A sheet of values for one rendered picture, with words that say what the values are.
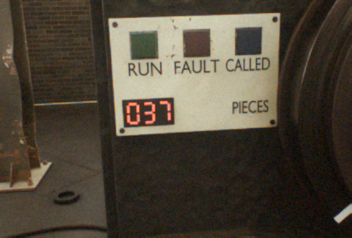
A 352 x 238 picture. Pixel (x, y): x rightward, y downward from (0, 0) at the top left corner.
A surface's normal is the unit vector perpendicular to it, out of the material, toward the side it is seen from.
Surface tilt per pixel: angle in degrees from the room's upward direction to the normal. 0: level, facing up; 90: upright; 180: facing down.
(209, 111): 90
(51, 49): 90
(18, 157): 90
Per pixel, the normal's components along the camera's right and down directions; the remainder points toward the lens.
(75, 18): 0.10, 0.21
